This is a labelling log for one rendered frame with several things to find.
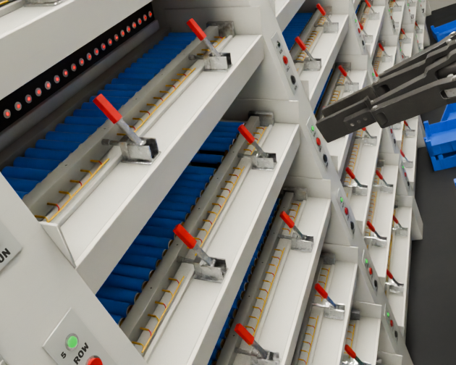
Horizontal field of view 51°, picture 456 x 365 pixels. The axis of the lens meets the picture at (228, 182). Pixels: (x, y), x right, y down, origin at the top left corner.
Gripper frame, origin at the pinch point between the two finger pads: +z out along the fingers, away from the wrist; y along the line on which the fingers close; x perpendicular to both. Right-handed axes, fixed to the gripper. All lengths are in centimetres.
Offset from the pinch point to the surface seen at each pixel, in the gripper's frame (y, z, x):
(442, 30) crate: 328, 32, -102
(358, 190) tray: 56, 31, -44
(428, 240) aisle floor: 98, 38, -101
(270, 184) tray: 8.9, 21.2, -9.1
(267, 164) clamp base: 13.1, 22.0, -7.3
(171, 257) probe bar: -13.0, 26.7, -3.0
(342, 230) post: 30, 27, -37
